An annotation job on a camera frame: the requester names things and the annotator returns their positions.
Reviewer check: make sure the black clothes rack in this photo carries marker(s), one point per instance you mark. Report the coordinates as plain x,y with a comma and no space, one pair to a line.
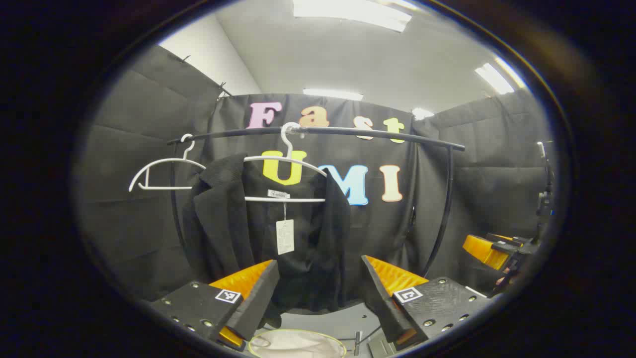
338,131

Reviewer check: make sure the large ceiling light panel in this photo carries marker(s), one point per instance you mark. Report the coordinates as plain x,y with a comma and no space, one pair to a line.
353,15

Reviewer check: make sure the white clothes hanger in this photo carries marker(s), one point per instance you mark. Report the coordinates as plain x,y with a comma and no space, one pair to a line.
298,200
164,188

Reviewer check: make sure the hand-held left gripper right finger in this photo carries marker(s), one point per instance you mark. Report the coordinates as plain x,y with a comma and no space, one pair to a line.
382,303

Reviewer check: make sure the black knit jacket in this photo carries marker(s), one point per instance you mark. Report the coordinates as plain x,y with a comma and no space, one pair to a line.
223,223

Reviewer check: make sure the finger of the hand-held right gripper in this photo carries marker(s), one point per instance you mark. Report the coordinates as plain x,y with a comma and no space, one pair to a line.
484,251

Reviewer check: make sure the black backdrop cloth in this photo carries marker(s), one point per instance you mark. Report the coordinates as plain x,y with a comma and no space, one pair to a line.
387,233

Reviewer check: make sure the black equipment stand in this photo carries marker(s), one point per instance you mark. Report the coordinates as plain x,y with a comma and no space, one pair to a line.
545,199

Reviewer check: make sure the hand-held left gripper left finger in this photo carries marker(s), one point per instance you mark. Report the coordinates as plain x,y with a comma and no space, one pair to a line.
258,303

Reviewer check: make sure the white laundry hamper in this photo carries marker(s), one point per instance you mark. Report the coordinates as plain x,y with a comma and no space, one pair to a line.
298,345

